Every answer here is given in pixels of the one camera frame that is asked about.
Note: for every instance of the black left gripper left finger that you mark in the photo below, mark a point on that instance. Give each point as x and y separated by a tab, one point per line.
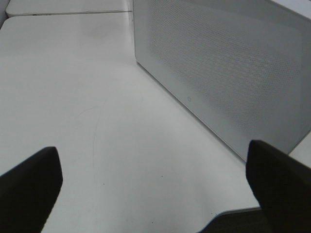
28	192

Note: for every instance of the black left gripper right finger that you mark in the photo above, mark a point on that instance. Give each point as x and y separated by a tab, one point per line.
282	187

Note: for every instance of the white microwave door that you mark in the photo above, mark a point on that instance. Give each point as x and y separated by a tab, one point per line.
243	67

